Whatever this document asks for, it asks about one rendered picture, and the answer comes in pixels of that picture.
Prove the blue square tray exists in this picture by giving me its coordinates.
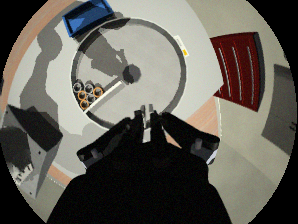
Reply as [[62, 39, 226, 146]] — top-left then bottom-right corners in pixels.
[[62, 0, 114, 41]]

